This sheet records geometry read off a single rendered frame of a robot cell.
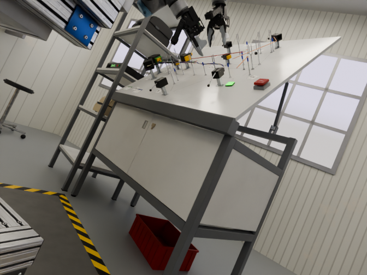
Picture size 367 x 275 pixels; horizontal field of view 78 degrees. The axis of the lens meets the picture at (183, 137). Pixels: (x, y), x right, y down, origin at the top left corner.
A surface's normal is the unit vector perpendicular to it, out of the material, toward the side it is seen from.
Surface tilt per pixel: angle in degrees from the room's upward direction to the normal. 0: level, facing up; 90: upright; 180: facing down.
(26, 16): 90
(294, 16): 90
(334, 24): 90
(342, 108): 90
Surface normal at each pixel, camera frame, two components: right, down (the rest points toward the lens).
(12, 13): 0.83, 0.35
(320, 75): -0.37, -0.22
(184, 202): -0.66, -0.34
